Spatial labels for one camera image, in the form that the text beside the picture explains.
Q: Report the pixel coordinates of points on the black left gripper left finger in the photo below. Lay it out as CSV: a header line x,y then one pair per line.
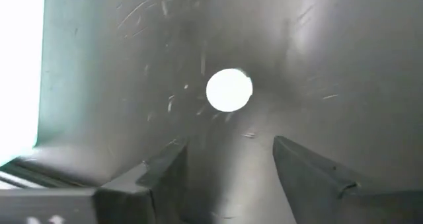
x,y
165,184

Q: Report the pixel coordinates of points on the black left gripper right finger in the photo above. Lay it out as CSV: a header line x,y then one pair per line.
x,y
314,184

